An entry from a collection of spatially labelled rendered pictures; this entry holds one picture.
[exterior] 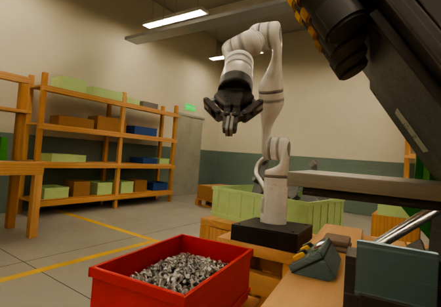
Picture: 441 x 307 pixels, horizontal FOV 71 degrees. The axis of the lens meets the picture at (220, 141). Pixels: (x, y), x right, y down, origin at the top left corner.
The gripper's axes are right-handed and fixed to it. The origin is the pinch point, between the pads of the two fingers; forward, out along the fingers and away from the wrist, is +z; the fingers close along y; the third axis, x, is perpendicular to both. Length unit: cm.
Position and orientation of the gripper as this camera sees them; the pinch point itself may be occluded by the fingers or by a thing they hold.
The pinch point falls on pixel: (230, 126)
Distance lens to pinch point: 58.7
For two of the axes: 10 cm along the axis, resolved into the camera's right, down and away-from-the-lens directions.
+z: -1.2, 6.9, -7.1
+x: 0.5, 7.2, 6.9
